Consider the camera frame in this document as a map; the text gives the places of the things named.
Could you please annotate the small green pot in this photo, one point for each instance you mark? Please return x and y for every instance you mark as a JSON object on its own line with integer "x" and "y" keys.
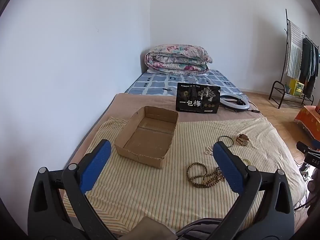
{"x": 287, "y": 88}

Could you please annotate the yellow striped cloth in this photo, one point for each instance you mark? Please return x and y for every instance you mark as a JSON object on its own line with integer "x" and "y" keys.
{"x": 150, "y": 192}

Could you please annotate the brown blanket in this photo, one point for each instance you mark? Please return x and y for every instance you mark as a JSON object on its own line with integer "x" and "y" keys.
{"x": 160, "y": 102}

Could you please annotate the dark hanging clothes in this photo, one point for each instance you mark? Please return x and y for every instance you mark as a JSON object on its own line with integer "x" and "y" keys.
{"x": 308, "y": 62}

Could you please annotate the dark striped clothing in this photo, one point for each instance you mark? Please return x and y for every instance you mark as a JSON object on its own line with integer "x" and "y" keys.
{"x": 197, "y": 230}

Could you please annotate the thin black bangle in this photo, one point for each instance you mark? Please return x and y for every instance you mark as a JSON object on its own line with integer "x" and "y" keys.
{"x": 226, "y": 136}

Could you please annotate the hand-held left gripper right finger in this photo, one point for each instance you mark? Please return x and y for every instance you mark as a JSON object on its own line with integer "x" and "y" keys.
{"x": 228, "y": 167}

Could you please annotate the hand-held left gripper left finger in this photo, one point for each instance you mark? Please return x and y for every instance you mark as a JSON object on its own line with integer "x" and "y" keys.
{"x": 97, "y": 165}

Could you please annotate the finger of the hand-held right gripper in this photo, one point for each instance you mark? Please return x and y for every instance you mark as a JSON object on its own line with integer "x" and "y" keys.
{"x": 302, "y": 147}

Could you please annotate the blue checked bed sheet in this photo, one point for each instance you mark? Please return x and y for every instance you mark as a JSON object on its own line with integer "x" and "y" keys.
{"x": 155, "y": 83}

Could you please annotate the white pillow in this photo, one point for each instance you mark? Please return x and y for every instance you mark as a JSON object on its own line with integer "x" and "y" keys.
{"x": 151, "y": 71}

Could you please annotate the black snack pouch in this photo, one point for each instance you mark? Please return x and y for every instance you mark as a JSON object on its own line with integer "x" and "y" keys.
{"x": 197, "y": 100}

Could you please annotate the beige cloth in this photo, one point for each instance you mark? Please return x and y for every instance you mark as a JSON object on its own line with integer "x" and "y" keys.
{"x": 150, "y": 230}

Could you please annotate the black metal clothes rack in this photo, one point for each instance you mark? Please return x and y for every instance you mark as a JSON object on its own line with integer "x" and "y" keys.
{"x": 275, "y": 83}

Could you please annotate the striped hanging towel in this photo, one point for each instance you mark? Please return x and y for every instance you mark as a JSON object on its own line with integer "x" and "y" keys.
{"x": 295, "y": 50}

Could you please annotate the cardboard box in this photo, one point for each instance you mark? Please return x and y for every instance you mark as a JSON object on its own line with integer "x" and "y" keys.
{"x": 150, "y": 135}

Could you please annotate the yellow box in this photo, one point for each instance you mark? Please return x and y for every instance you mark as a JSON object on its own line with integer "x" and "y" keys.
{"x": 297, "y": 87}

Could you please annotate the orange box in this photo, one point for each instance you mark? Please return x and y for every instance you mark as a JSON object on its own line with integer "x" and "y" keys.
{"x": 308, "y": 120}

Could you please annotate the folded floral quilt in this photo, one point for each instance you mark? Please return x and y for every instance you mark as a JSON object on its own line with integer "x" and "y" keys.
{"x": 177, "y": 57}

